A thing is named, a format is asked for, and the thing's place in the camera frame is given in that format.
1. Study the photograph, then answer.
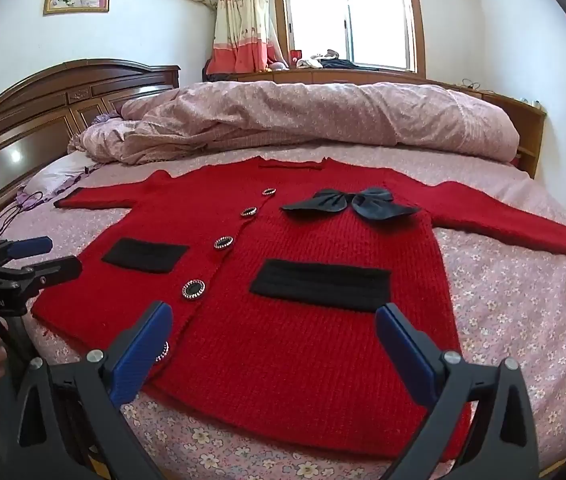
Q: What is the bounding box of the white pillow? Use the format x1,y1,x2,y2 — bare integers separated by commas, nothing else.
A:
23,152,98,196

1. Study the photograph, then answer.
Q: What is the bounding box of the white cloth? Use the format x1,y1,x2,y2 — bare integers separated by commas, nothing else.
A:
297,49,341,70

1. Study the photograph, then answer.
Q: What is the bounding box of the purple cable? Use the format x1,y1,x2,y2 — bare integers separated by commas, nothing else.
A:
0,191,56,251

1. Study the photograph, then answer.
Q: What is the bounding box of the cream and orange curtain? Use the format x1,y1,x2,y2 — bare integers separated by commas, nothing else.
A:
208,0,284,77

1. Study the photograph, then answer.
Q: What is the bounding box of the pink floral duvet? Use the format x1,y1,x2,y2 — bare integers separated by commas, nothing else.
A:
68,80,521,166

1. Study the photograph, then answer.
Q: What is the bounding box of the wooden headboard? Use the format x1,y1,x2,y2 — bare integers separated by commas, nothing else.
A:
0,59,181,216

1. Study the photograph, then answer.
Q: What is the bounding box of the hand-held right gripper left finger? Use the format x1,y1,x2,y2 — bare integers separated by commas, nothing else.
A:
0,301,174,480

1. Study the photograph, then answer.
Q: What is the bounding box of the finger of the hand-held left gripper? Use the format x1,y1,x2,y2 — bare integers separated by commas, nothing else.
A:
0,236,54,267
0,255,83,314

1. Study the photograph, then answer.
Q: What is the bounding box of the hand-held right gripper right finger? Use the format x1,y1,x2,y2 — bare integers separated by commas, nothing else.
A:
375,302,554,480

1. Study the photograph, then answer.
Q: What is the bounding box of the wooden framed window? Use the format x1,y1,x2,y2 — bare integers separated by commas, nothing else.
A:
270,0,426,75

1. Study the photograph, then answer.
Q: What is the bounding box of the red knit cardigan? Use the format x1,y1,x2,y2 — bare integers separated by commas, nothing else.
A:
31,157,566,463

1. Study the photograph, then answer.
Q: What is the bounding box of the dark cloth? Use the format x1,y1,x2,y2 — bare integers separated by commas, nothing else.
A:
320,59,408,72

